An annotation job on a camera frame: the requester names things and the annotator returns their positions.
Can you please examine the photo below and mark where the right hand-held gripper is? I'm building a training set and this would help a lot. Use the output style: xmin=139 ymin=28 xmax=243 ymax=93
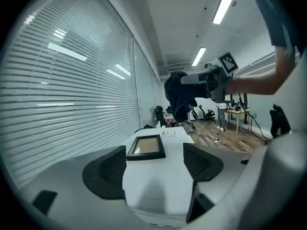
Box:
xmin=180 ymin=52 xmax=239 ymax=103

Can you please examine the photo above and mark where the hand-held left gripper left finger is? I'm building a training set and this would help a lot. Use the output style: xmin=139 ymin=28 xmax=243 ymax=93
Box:
xmin=18 ymin=145 xmax=151 ymax=229

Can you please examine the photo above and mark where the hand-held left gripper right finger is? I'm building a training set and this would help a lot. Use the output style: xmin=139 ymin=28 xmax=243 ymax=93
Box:
xmin=183 ymin=142 xmax=263 ymax=224

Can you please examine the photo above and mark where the dark blue cloth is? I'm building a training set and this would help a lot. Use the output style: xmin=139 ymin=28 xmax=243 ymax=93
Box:
xmin=164 ymin=71 xmax=209 ymax=124

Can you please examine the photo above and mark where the black framed picture frame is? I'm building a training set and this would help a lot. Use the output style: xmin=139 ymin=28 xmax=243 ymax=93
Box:
xmin=126 ymin=134 xmax=166 ymax=161

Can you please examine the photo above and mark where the person's right forearm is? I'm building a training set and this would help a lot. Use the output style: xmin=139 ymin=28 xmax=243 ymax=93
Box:
xmin=226 ymin=46 xmax=297 ymax=96

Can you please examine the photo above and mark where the long ceiling light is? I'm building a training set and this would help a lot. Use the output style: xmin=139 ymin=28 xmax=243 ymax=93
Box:
xmin=191 ymin=47 xmax=207 ymax=67
xmin=212 ymin=0 xmax=240 ymax=25

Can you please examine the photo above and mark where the black office chair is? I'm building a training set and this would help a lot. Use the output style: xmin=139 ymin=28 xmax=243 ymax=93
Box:
xmin=269 ymin=103 xmax=292 ymax=139
xmin=153 ymin=105 xmax=168 ymax=128
xmin=202 ymin=108 xmax=217 ymax=125

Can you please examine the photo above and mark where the checkered cloth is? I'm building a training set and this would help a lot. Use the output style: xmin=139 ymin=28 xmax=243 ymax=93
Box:
xmin=164 ymin=113 xmax=183 ymax=128

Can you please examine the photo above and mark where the black monitor stand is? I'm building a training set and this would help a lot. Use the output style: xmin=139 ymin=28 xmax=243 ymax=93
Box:
xmin=229 ymin=92 xmax=249 ymax=112

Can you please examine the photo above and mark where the light wooden table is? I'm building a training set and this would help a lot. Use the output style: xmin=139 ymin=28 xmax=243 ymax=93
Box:
xmin=224 ymin=108 xmax=252 ymax=136

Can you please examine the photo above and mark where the person's black shirt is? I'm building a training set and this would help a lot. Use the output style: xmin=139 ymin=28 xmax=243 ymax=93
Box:
xmin=254 ymin=0 xmax=302 ymax=49

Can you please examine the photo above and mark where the black floor cable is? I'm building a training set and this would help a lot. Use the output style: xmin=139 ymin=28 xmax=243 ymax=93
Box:
xmin=238 ymin=92 xmax=273 ymax=145

